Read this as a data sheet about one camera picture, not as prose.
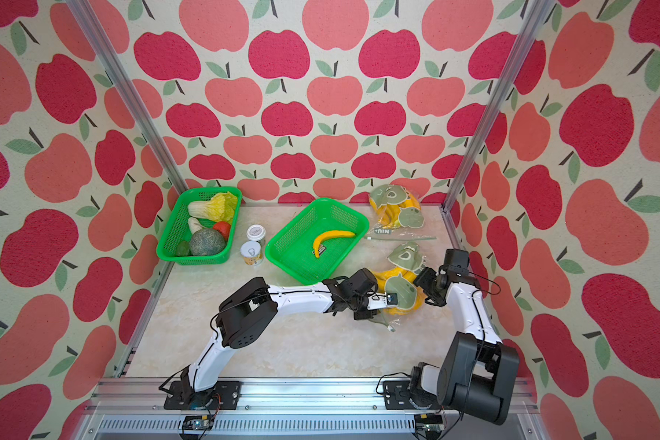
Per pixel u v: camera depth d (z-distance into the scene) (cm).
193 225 110
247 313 56
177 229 107
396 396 73
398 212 109
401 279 88
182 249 101
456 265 68
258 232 103
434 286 75
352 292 73
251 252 98
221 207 108
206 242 96
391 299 77
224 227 104
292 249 105
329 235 108
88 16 70
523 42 75
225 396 74
